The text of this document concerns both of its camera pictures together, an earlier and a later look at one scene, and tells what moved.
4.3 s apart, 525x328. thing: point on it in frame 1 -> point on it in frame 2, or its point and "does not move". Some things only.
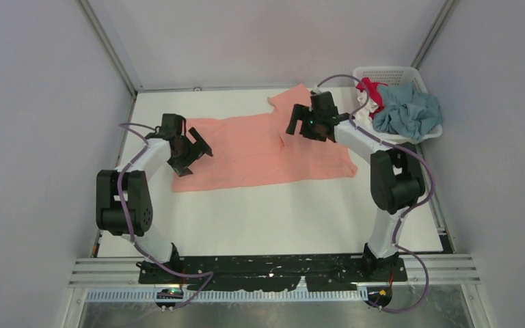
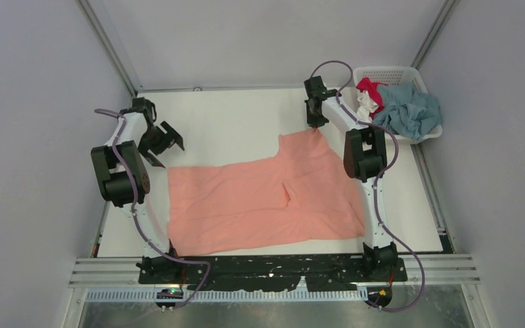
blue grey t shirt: [402, 111] does not move
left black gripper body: [190, 154] -> [154, 139]
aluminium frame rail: [115, 270] does not move
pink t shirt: [255, 148] -> [304, 193]
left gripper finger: [182, 171] -> [154, 161]
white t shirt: [363, 119] does not move
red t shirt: [374, 93] does not move
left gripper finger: [200, 143] -> [173, 134]
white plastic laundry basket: [402, 75] does not move
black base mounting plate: [265, 272] does not move
